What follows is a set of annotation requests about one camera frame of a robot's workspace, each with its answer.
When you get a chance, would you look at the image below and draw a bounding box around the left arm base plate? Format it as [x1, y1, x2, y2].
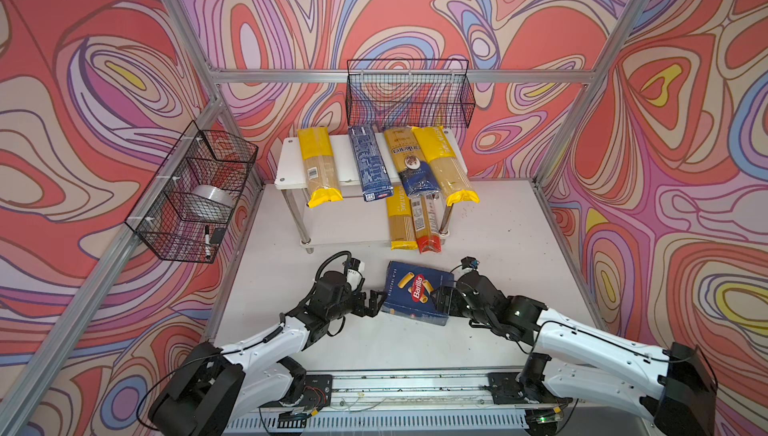
[279, 374, 333, 410]

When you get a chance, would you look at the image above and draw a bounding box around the black wire basket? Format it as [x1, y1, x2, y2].
[125, 122, 258, 264]
[345, 56, 476, 130]

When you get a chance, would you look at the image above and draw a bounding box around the black wire basket back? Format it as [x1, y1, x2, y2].
[345, 56, 476, 130]

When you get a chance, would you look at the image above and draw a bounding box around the blue spaghetti box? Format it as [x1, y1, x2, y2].
[348, 124, 394, 202]

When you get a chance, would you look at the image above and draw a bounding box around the dark blue spaghetti bag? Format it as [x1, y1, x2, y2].
[384, 127, 440, 197]

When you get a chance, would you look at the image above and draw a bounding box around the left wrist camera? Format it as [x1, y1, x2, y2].
[345, 257, 365, 292]

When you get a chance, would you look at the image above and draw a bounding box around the blue Barilla pasta box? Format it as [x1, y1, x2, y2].
[382, 261, 454, 326]

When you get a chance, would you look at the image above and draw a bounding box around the black wire basket left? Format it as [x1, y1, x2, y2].
[125, 122, 258, 264]

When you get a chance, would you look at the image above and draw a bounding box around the yellow spaghetti bag long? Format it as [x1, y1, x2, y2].
[297, 127, 343, 208]

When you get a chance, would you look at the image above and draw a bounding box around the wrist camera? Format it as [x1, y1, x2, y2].
[345, 257, 365, 292]
[461, 256, 479, 270]

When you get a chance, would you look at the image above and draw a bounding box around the silver tape roll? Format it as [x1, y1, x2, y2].
[192, 184, 235, 208]

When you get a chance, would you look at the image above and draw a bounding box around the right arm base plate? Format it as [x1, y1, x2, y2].
[485, 372, 573, 406]

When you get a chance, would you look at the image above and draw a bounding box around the black marker pen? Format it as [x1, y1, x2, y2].
[203, 225, 212, 261]

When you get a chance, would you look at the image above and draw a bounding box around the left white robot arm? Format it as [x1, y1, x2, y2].
[147, 269, 387, 435]

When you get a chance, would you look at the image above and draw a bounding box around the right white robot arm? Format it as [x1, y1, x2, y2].
[432, 268, 719, 435]

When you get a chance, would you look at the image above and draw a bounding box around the red spaghetti bag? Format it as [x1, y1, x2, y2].
[411, 195, 442, 253]

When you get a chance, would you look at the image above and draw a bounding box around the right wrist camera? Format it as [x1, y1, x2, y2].
[461, 256, 479, 270]

